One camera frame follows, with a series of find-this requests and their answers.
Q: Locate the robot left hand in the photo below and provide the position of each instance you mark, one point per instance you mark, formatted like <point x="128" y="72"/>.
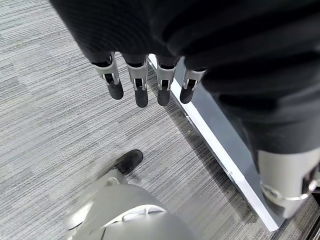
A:
<point x="200" y="37"/>

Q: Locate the dark robot foot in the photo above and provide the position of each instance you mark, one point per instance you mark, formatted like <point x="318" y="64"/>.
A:
<point x="130" y="160"/>

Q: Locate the silver robot leg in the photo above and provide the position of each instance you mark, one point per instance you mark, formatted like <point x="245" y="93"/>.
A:
<point x="125" y="212"/>

